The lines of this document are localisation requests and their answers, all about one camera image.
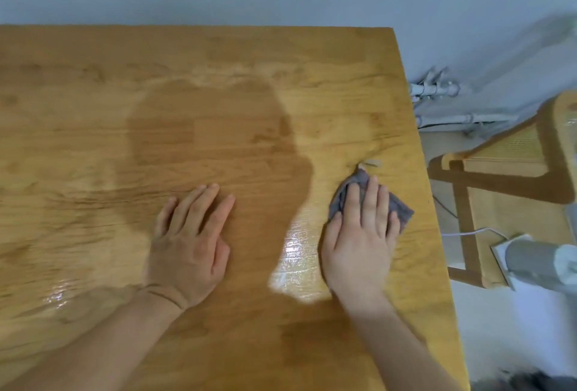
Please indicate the person's left forearm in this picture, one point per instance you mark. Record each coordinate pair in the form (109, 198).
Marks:
(103, 345)

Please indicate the person's right little finger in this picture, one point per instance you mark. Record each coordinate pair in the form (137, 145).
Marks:
(393, 226)

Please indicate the person's left little finger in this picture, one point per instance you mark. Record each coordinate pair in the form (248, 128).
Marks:
(164, 217)

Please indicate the wooden rattan chair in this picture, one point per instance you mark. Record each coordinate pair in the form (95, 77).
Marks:
(518, 206)

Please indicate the person's right middle finger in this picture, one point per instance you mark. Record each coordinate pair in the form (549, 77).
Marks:
(370, 199)

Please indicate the person's left middle finger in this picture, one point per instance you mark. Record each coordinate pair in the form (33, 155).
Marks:
(203, 206)

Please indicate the person's left thumb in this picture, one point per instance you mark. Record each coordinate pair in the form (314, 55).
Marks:
(221, 258)

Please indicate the grey cleaning cloth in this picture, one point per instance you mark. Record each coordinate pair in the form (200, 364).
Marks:
(402, 213)

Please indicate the person's right thumb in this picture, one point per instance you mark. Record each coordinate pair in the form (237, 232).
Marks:
(332, 233)

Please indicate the white wall pipe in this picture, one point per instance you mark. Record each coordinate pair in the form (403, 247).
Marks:
(464, 119)
(432, 89)

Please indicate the person's left hand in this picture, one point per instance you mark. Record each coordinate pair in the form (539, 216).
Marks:
(187, 251)

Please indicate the person's right hand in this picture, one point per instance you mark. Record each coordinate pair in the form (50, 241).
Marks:
(358, 253)

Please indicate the person's right forearm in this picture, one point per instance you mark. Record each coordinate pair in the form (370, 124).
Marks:
(396, 345)

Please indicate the grey and white appliance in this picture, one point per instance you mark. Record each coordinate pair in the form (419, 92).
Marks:
(534, 262)

